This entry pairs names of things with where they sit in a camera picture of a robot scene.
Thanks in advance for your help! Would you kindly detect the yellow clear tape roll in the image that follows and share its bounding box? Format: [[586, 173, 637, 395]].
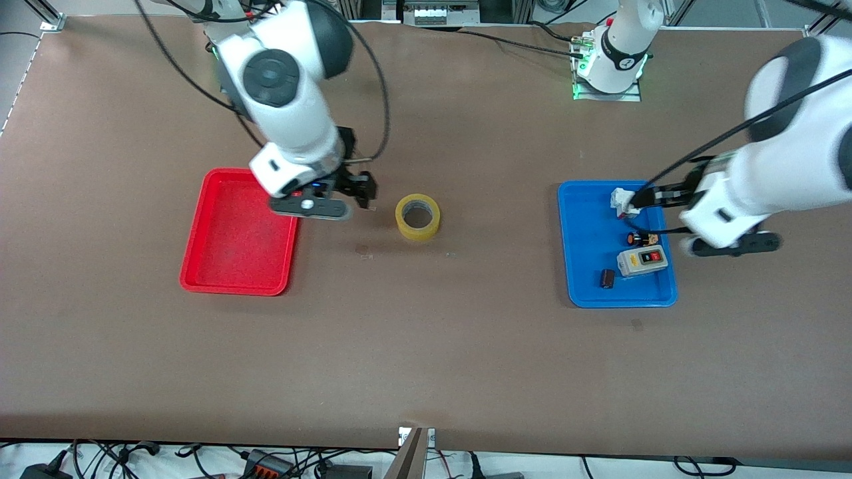
[[395, 193, 441, 242]]

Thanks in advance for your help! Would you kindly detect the white electrical connector block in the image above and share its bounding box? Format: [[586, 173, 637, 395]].
[[610, 187, 648, 221]]

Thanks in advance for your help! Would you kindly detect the blue plastic tray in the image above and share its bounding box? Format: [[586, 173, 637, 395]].
[[557, 180, 679, 309]]

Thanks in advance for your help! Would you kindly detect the red plastic tray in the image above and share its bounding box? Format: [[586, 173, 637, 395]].
[[179, 168, 300, 297]]

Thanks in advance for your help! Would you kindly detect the orange power strip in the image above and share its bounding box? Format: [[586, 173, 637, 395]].
[[242, 449, 295, 479]]

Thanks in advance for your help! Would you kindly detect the black power adapter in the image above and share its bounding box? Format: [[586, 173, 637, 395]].
[[20, 459, 74, 479]]

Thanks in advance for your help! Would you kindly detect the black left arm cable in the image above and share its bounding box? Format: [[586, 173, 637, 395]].
[[628, 0, 852, 236]]

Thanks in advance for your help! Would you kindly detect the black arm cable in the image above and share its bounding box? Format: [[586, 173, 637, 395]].
[[133, 0, 392, 162], [628, 0, 852, 236]]

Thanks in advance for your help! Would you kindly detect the grey two-button switch box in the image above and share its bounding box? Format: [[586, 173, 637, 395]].
[[616, 244, 670, 278]]

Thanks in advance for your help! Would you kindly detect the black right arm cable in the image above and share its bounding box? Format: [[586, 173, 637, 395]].
[[133, 0, 392, 162]]

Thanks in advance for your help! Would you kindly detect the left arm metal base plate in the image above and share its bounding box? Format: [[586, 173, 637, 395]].
[[572, 35, 644, 102]]

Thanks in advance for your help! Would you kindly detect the aluminium frame rack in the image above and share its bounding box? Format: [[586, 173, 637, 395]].
[[336, 0, 534, 27]]

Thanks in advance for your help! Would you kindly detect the black cable on table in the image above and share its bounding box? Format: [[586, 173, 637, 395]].
[[458, 21, 603, 57]]

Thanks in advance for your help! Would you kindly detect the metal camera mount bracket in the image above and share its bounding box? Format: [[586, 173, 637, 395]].
[[382, 426, 437, 479]]

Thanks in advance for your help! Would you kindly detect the black floor cable loop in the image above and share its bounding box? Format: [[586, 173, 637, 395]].
[[672, 455, 741, 477]]

